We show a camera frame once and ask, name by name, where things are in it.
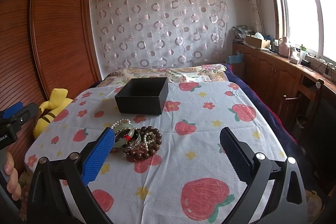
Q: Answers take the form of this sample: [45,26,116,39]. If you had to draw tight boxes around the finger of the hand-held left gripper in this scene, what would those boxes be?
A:
[0,102,39,125]

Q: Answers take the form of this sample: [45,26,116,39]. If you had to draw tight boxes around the small pearl necklace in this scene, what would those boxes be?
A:
[141,132,156,149]

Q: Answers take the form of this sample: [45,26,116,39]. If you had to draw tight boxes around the black jewelry box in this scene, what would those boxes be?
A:
[115,77,169,115]

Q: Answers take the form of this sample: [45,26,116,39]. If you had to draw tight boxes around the stack of folded papers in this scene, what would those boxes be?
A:
[232,25,255,43]

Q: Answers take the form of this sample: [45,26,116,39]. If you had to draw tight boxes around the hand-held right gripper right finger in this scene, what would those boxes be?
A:
[219,126,309,224]

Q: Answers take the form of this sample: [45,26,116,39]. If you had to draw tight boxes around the person's left hand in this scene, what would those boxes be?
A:
[3,152,22,201]

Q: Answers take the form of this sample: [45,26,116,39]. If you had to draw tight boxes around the teal plastic bag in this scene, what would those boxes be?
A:
[225,53,245,64]

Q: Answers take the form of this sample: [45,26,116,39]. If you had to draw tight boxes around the trash bin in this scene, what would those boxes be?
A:
[291,115,312,141]

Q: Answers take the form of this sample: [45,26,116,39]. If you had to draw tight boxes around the cardboard box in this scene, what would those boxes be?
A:
[245,34,271,49]

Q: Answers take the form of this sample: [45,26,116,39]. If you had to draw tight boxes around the circle print sheer curtain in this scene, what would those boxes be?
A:
[89,0,229,70]

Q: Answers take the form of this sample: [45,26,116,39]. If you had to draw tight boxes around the floral quilt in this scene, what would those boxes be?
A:
[102,64,228,83]

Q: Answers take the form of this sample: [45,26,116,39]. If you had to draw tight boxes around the dark blue blanket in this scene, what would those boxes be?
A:
[220,63,308,163]

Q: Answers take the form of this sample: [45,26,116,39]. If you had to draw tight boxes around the pale green jade bangle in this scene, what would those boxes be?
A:
[113,122,135,136]

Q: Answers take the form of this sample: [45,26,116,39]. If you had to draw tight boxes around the strawberry print bed sheet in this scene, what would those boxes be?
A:
[25,81,289,224]

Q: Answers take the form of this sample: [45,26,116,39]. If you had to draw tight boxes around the wooden wardrobe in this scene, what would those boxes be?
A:
[0,0,103,173]

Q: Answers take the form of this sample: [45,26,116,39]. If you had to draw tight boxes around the white pearl bracelet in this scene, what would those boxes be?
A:
[110,119,133,130]

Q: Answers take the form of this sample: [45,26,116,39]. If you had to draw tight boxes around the wooden chair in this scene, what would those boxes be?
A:
[278,79,325,141]

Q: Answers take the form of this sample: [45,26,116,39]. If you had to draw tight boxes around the wooden cabinet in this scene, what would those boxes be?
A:
[232,42,336,189]

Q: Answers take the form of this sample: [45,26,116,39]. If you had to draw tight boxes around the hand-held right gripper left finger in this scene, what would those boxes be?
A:
[26,126,116,224]

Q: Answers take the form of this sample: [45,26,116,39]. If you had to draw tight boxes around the brown wooden bead bracelet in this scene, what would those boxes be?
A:
[127,126,164,162]

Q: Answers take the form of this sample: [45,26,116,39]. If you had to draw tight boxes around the yellow plush toy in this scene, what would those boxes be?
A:
[33,88,74,139]

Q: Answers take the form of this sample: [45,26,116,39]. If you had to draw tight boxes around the window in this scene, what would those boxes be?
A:
[262,0,336,67]

